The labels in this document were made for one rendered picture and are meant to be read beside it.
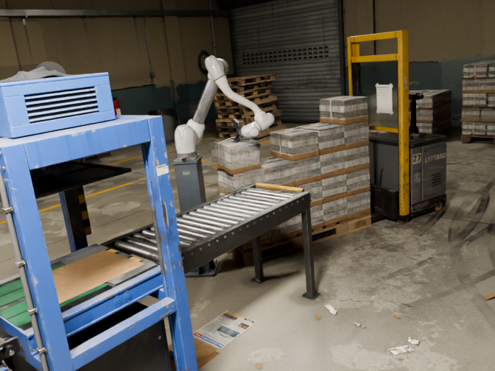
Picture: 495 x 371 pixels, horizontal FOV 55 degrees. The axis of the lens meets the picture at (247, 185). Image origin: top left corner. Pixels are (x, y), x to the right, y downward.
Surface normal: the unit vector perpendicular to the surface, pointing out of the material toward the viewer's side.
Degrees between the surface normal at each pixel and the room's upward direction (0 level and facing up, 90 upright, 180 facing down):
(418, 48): 90
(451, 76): 90
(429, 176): 90
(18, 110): 90
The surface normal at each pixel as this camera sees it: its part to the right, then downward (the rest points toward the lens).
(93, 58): 0.75, 0.11
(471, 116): -0.68, 0.25
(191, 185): -0.11, 0.27
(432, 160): 0.47, 0.19
